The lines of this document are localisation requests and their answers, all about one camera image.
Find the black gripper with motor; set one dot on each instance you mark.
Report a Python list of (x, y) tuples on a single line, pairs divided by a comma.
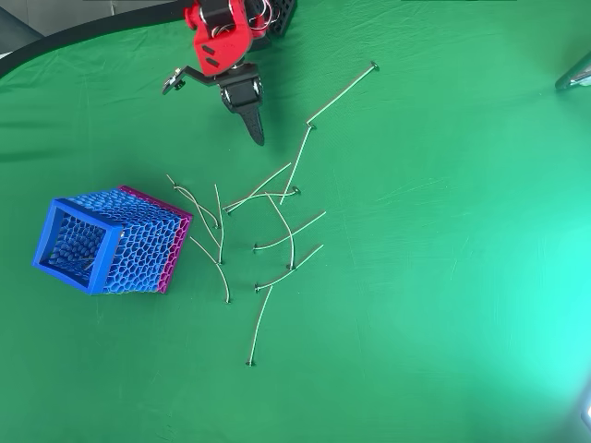
[(241, 93)]

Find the black perforated arm base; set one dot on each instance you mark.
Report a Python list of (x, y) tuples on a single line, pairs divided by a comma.
[(284, 18)]

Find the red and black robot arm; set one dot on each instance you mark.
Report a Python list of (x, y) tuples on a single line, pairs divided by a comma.
[(221, 46)]

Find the white candle wick metal base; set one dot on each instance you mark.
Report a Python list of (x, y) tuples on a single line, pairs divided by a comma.
[(255, 249), (217, 226), (227, 302), (297, 190), (250, 363), (203, 221), (228, 211), (313, 127), (220, 262), (257, 288), (88, 266), (291, 266)]

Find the blue and purple lattice basket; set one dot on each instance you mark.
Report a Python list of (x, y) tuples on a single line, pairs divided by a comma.
[(138, 244)]

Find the long rod at top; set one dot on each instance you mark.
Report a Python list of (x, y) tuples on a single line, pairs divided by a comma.
[(375, 67)]

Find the green cloth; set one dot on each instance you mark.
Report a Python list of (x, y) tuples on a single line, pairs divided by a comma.
[(415, 277)]

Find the black cloth rim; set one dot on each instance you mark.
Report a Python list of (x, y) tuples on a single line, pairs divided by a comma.
[(14, 61)]

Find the dark grey chair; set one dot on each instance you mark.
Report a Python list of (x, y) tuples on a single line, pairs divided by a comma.
[(18, 27)]

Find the chrome tube stand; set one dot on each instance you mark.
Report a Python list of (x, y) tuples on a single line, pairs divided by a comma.
[(577, 76)]

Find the small camera on black bracket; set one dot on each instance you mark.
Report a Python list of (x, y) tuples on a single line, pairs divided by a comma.
[(173, 83)]

